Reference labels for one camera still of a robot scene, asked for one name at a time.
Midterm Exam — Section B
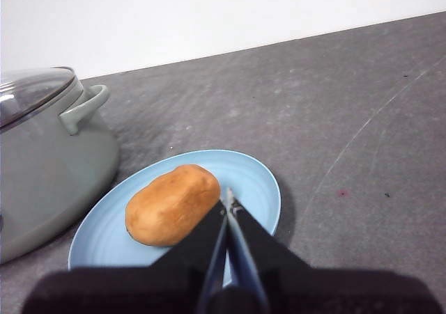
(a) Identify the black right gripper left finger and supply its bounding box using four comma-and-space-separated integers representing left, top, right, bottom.
20, 199, 229, 314

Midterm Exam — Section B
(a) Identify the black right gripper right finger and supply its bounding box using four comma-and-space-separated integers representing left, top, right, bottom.
226, 187, 440, 314

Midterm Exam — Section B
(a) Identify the brown potato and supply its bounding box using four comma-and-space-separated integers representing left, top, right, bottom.
125, 164, 222, 248

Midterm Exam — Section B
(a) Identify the glass lid with green knob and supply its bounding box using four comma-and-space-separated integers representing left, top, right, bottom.
0, 66, 77, 129

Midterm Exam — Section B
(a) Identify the blue round plate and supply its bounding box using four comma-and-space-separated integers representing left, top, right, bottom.
67, 148, 281, 289

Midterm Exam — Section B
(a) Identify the pale green electric steamer pot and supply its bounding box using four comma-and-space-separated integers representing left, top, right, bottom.
0, 67, 121, 265

